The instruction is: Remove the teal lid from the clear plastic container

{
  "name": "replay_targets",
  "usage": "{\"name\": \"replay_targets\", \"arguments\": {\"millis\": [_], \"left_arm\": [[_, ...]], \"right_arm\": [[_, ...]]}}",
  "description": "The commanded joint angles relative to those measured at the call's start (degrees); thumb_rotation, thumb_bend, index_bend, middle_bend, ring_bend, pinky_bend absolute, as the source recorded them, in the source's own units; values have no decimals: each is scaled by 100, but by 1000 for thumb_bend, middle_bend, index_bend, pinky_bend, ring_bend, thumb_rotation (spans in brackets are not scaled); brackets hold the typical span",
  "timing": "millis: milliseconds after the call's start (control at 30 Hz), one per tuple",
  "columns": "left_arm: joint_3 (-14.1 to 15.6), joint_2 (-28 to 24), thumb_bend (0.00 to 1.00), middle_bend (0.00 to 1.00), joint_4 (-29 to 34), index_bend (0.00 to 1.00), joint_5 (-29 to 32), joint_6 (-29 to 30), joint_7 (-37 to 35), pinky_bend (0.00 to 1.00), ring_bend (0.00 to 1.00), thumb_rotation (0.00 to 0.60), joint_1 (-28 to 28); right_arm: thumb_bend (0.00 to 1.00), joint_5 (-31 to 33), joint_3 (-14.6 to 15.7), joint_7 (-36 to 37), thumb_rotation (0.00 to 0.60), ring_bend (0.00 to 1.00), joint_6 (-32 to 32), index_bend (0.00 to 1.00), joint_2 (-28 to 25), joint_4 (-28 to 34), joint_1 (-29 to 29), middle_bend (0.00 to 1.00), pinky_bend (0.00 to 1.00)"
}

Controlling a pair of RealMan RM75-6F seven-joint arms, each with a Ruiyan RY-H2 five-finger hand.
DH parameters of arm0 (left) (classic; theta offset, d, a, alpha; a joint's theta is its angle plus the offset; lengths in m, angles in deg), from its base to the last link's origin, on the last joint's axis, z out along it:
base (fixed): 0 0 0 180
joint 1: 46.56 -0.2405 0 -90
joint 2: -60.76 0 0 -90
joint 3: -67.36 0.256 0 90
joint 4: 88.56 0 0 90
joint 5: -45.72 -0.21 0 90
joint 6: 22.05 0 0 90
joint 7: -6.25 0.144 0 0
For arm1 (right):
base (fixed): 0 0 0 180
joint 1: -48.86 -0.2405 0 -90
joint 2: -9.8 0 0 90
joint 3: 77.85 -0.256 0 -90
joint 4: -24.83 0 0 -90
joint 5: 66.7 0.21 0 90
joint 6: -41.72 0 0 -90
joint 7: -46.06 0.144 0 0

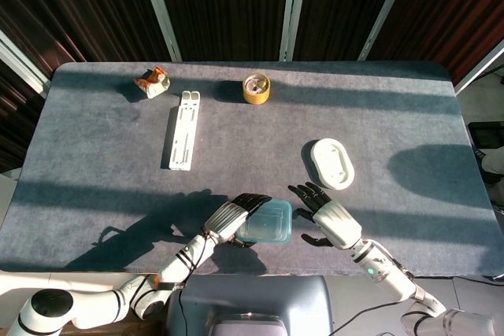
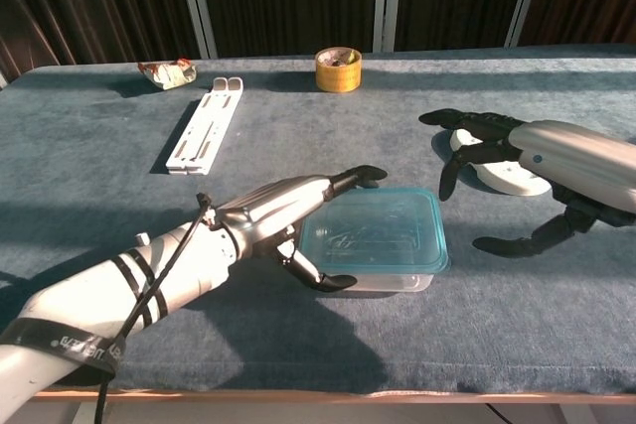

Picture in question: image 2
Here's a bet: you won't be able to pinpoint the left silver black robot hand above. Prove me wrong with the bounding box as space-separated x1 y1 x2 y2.
211 164 389 294

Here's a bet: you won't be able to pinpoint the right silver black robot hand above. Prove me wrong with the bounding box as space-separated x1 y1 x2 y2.
418 108 636 259

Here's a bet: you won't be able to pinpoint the teal container lid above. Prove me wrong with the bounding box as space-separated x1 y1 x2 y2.
297 187 450 278

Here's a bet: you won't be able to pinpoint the clear plastic food container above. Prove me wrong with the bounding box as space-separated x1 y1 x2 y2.
317 267 432 297

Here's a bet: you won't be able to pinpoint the white oval plastic base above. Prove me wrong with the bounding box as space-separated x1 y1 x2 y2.
449 128 553 197

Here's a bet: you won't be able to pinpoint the white folding laptop stand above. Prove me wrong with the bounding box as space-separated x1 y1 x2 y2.
166 76 244 177

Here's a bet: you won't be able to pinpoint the yellow tape roll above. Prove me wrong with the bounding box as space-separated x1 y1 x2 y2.
314 46 364 93

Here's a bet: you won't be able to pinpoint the colourful scraps inside tape roll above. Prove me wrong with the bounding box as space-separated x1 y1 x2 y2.
321 49 360 69

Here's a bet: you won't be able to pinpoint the crumpled red white wrapper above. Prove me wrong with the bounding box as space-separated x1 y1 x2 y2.
137 58 198 91

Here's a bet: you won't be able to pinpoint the blue-grey table cloth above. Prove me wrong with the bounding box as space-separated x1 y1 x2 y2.
0 44 636 395

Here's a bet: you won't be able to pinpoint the white table leg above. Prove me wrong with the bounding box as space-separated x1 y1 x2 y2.
74 401 108 424

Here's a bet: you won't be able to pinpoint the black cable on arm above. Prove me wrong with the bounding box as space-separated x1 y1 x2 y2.
95 192 216 424

